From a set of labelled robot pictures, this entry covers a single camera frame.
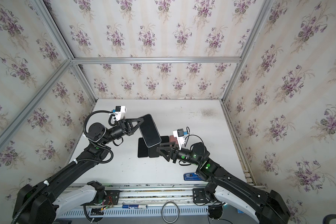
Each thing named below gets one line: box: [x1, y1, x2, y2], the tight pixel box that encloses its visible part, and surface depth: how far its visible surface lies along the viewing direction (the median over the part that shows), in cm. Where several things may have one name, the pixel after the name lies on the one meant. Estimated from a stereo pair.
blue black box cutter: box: [183, 173, 203, 181], surface depth 80 cm
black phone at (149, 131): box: [138, 113, 162, 148], surface depth 64 cm
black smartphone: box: [137, 137, 149, 158], surface depth 91 cm
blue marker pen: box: [121, 204, 143, 210], surface depth 71 cm
